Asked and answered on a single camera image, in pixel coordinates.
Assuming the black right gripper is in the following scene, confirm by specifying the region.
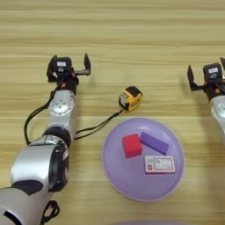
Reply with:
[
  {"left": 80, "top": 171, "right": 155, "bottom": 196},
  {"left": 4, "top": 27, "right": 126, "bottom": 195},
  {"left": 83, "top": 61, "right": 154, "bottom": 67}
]
[{"left": 187, "top": 56, "right": 225, "bottom": 102}]

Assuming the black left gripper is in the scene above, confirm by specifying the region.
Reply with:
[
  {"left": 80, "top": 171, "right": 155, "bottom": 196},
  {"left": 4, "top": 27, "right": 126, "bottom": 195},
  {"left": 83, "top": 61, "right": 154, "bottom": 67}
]
[{"left": 46, "top": 53, "right": 91, "bottom": 95}]

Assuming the black tape measure wrist strap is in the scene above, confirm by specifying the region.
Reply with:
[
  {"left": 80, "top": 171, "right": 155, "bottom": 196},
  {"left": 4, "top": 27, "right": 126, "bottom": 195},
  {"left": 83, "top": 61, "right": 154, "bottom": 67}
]
[{"left": 73, "top": 109, "right": 124, "bottom": 141}]

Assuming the yellow black tape measure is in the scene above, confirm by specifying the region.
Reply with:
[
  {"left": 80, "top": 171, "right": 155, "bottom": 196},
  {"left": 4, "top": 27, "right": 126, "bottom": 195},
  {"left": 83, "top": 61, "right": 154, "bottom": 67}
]
[{"left": 118, "top": 85, "right": 144, "bottom": 113}]

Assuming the red foam cube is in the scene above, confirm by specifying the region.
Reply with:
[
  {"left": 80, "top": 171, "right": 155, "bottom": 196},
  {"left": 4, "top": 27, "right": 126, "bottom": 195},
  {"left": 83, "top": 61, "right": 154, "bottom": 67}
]
[{"left": 121, "top": 133, "right": 143, "bottom": 159}]

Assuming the white red card box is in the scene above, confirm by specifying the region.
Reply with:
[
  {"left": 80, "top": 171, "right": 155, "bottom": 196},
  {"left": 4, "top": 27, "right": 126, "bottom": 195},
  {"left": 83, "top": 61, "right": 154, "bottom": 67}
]
[{"left": 144, "top": 155, "right": 177, "bottom": 175}]

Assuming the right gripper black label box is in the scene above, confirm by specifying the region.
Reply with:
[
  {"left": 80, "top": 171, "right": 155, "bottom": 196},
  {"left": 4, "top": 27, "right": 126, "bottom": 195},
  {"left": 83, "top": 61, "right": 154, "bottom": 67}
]
[{"left": 202, "top": 62, "right": 223, "bottom": 83}]

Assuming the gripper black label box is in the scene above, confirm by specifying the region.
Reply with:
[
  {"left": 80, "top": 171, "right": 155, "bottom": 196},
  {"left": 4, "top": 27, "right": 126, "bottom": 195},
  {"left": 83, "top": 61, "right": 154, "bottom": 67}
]
[
  {"left": 54, "top": 56, "right": 73, "bottom": 74},
  {"left": 202, "top": 62, "right": 223, "bottom": 83}
]

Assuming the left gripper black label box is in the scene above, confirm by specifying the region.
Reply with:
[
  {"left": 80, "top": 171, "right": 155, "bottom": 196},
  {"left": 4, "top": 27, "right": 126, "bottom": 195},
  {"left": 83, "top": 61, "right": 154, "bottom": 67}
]
[{"left": 54, "top": 56, "right": 73, "bottom": 74}]

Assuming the purple rectangular block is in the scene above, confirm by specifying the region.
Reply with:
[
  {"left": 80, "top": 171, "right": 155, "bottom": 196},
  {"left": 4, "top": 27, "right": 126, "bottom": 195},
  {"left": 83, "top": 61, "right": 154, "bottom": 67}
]
[{"left": 139, "top": 131, "right": 171, "bottom": 156}]

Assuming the purple round plate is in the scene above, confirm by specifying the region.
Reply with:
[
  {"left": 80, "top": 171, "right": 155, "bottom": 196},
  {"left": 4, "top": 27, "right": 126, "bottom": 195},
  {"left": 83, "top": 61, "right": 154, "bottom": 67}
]
[{"left": 101, "top": 117, "right": 185, "bottom": 202}]

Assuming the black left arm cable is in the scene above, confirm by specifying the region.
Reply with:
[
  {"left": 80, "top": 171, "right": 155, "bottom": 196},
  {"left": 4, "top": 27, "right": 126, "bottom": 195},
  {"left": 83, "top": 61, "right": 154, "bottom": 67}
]
[{"left": 24, "top": 82, "right": 65, "bottom": 147}]

